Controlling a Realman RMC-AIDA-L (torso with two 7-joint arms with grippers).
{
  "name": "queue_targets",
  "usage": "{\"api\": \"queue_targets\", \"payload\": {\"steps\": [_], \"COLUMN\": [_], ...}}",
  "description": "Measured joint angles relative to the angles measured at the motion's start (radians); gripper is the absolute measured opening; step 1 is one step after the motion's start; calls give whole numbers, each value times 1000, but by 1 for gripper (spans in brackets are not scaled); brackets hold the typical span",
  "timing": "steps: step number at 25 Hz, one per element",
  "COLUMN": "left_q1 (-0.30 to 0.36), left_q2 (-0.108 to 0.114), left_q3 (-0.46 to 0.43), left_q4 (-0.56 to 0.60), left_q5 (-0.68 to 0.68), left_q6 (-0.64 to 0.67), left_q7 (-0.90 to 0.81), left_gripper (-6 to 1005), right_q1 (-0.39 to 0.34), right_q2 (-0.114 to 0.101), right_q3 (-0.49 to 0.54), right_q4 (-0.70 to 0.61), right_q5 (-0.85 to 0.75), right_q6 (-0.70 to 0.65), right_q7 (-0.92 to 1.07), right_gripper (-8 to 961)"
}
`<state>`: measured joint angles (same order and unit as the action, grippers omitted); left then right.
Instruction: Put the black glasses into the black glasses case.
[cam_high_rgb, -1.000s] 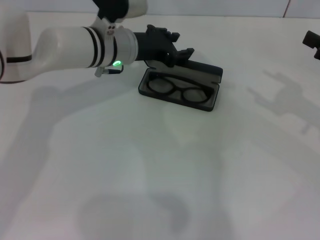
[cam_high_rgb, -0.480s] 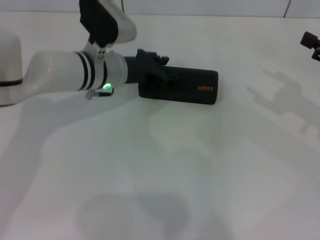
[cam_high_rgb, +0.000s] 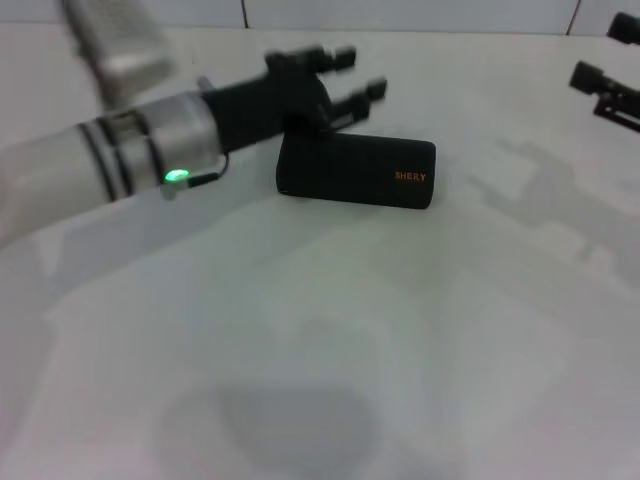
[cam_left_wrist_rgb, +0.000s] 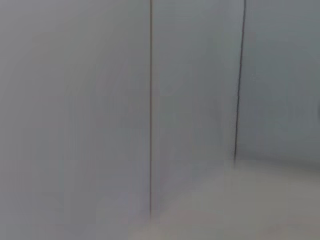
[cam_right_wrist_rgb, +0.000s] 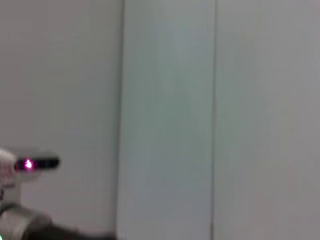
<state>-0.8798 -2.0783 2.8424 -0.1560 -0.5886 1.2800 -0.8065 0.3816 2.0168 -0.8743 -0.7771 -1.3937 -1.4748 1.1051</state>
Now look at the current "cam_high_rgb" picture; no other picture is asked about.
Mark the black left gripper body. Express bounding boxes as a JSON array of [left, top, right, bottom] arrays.
[[202, 49, 337, 154]]

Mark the black glasses case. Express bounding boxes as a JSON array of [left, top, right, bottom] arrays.
[[274, 130, 437, 211]]

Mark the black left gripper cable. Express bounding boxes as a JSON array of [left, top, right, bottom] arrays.
[[187, 153, 231, 184]]

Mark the silver left cable connector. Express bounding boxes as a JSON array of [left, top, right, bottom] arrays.
[[160, 180, 194, 202]]

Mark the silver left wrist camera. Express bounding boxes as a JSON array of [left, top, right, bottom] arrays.
[[59, 0, 174, 109]]

